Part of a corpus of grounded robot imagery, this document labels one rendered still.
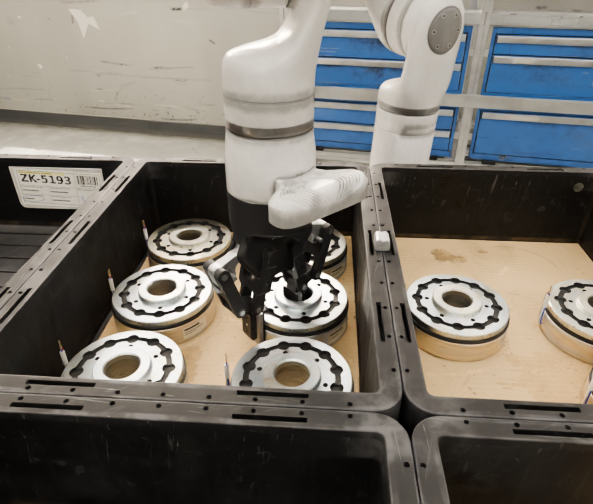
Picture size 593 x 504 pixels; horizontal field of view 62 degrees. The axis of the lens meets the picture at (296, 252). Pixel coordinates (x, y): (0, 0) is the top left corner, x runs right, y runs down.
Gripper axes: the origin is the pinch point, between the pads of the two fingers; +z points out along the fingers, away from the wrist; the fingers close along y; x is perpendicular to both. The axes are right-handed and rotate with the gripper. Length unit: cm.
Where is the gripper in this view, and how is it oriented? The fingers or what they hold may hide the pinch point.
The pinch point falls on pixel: (274, 314)
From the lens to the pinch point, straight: 49.9
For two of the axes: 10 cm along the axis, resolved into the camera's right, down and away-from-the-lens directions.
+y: -7.6, 3.4, -5.5
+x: 6.5, 4.0, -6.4
